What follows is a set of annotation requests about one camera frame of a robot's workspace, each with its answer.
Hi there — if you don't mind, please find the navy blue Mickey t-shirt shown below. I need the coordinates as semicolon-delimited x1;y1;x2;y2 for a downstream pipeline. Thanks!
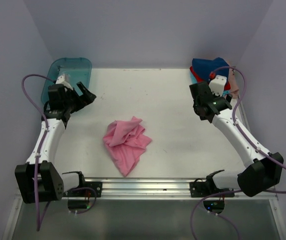
192;57;229;78

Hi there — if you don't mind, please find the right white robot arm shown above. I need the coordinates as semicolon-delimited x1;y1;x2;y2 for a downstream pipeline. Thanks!
189;82;284;197

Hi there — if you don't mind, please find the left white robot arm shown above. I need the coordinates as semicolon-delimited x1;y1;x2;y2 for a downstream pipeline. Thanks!
14;82;96;204

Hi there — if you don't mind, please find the teal plastic bin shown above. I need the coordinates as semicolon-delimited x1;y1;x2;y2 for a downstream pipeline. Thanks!
47;57;92;95

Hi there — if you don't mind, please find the pink beige folded t-shirt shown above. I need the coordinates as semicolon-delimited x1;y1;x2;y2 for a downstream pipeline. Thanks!
228;68;239;99

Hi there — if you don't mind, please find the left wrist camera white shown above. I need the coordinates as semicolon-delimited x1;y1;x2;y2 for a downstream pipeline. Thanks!
55;73;73;90

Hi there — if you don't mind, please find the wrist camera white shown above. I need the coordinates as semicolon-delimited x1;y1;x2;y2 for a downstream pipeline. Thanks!
55;73;73;90
209;72;227;97

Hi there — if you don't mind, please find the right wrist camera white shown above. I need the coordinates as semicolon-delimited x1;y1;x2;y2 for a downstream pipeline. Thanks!
209;72;227;97

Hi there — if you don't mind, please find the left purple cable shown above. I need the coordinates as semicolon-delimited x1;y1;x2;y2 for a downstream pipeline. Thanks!
21;73;97;232

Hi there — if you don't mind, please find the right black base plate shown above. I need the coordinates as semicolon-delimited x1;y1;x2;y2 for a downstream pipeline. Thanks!
189;178;235;198

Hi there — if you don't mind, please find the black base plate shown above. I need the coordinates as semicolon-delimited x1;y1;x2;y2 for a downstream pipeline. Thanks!
189;178;235;198
84;181;103;198

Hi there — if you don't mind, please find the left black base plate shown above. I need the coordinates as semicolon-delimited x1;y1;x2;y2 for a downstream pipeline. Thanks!
84;181;103;198

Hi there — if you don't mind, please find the aluminium mounting rail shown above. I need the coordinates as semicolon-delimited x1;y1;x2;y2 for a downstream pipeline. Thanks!
62;177;278;200

